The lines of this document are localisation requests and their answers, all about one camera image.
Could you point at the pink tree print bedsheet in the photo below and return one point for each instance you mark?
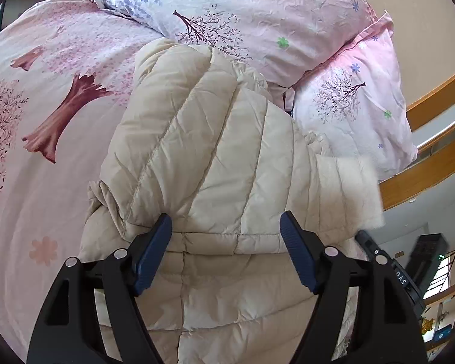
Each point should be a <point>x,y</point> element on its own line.
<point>41,204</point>

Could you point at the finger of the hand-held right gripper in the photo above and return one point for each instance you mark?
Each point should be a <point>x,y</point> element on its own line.
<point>369,244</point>

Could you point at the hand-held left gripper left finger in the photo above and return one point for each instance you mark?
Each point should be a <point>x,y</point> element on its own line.
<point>155,250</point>

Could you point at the cream quilted puffer jacket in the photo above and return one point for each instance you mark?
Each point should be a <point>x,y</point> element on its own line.
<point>220,151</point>

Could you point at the blue box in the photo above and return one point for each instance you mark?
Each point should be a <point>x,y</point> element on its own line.
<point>443,334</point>

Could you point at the wooden railing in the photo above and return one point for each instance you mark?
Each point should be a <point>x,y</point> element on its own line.
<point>449,292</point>

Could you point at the wooden headboard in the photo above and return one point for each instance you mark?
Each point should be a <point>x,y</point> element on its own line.
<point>432,174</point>

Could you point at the pink tree print pillow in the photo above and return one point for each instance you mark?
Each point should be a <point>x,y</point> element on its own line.
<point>273,19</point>
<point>364,94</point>

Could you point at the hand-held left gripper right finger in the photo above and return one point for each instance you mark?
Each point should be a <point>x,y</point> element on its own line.
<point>297,250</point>

